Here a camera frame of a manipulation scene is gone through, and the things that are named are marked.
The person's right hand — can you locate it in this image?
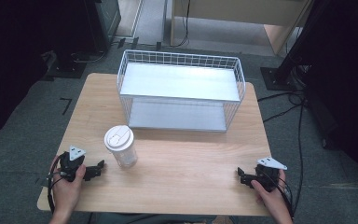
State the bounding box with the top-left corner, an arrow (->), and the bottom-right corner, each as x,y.
250,169 -> 289,216

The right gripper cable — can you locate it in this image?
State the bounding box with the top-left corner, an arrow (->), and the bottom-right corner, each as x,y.
269,174 -> 295,218

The light wooden desk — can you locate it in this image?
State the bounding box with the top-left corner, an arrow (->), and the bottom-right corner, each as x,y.
170,0 -> 312,55

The person's left hand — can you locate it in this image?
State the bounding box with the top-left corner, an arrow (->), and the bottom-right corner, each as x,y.
50,155 -> 88,217

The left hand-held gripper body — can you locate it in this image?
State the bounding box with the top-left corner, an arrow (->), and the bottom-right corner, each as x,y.
58,145 -> 87,183

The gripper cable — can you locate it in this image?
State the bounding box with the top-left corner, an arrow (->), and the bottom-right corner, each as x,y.
269,174 -> 295,218
45,154 -> 67,216

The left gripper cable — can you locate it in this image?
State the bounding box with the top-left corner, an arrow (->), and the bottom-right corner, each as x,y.
45,154 -> 67,216

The black cabinet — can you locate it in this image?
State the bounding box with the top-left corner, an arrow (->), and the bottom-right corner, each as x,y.
55,0 -> 122,71

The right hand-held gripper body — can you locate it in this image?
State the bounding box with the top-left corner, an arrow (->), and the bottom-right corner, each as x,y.
254,156 -> 288,193

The white wire shelf rack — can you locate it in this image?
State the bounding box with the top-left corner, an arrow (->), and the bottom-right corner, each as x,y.
116,49 -> 247,133

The long black floor cable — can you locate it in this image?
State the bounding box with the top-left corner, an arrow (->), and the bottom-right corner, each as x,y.
256,89 -> 307,217

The black hanging cable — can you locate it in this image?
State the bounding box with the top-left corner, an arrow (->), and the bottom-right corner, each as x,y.
167,0 -> 192,49

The black stand base plate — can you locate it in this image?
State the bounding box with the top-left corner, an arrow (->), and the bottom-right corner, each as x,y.
259,65 -> 306,92

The clear cup with white lid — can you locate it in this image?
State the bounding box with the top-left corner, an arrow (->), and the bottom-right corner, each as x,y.
103,124 -> 139,169

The short black floor cable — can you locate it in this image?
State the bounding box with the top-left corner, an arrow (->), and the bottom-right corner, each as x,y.
262,104 -> 304,123

